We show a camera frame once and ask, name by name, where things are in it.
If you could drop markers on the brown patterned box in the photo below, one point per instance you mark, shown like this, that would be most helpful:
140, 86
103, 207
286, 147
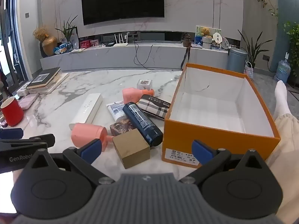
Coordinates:
120, 127

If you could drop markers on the blue water jug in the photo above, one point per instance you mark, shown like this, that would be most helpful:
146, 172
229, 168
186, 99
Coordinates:
283, 72

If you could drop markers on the small black device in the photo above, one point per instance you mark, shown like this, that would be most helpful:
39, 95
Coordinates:
109, 44

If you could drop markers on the gold box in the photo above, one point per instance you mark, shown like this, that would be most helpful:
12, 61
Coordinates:
130, 148

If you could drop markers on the grey-blue trash can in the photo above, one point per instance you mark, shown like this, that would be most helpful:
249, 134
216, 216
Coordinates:
237, 60

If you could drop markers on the red box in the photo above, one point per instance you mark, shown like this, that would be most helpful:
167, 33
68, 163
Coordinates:
85, 44

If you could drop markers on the picture card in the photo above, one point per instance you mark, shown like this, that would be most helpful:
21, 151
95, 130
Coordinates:
198, 31

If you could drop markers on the white tube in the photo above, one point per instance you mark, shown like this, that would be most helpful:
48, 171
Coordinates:
115, 110

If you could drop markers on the round white fan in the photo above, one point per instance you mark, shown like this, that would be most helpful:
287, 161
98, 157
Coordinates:
216, 37

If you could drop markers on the white router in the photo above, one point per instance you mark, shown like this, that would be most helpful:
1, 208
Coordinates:
120, 43

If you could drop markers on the white pot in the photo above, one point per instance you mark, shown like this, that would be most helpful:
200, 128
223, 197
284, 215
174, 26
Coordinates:
207, 43

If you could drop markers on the orange cardboard box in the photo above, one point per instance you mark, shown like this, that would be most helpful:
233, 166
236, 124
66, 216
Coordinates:
219, 102

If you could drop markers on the dried yellow flowers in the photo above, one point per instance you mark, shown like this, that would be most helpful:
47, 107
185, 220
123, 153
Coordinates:
41, 33

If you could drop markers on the dark blue bottle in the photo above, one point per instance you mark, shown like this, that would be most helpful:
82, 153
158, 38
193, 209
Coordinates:
142, 123

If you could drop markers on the pink box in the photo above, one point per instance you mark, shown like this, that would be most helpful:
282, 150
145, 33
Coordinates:
94, 43

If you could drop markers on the gold vase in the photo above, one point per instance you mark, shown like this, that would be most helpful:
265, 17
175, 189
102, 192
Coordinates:
49, 46

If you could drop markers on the tall potted plant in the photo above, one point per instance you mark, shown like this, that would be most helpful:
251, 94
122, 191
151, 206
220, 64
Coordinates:
252, 50

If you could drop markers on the woven basket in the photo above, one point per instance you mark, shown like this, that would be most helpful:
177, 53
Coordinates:
249, 71

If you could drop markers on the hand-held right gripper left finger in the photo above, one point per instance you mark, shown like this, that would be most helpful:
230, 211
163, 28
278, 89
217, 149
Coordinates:
92, 150

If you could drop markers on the light book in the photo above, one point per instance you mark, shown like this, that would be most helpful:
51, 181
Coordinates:
58, 82

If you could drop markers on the wall outlet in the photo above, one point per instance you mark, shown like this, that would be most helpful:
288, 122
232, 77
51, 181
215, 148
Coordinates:
266, 57

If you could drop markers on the pink bottle with orange cap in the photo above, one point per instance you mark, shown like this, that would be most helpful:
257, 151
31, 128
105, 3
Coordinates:
132, 94

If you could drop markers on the teddy bear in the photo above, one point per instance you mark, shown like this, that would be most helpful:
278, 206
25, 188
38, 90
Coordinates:
206, 32

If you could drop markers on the small clear box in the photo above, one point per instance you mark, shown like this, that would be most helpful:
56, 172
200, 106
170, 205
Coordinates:
144, 84

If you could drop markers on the beige pants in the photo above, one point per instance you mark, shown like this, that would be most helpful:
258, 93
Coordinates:
287, 156

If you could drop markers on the grey marble television cabinet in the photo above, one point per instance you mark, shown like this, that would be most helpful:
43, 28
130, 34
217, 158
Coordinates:
105, 58

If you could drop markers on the white sock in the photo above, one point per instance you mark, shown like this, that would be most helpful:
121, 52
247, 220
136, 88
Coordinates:
281, 98

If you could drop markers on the red mug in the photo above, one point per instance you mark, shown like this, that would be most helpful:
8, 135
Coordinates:
12, 113

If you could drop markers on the bushy green plant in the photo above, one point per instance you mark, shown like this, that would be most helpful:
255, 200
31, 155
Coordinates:
293, 44

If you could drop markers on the pink case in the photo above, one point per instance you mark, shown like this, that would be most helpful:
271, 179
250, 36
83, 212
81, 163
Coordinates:
28, 101

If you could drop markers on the plaid pouch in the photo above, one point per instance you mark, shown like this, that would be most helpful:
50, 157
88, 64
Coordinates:
155, 106

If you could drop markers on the long white box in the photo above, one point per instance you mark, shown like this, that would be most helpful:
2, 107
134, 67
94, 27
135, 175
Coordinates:
90, 108

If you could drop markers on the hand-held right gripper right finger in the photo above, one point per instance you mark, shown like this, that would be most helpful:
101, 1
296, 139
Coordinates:
201, 150

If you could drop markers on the green leafy plant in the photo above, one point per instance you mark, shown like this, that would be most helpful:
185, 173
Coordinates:
67, 31

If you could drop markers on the black sliding door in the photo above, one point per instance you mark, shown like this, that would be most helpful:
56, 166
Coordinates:
16, 39

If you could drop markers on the blue snack bag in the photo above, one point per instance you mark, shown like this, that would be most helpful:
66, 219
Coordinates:
61, 49

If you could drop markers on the pink cup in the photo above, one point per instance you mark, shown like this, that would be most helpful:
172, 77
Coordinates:
87, 135

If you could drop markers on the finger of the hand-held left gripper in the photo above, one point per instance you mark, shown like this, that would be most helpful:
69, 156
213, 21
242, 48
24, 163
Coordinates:
30, 142
11, 133

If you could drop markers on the dark book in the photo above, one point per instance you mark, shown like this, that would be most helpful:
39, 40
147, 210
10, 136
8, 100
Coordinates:
43, 78

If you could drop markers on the clear water bottle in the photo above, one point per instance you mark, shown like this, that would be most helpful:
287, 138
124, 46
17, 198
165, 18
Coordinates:
74, 42

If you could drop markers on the black television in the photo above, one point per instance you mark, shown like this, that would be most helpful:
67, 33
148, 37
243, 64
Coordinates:
121, 2

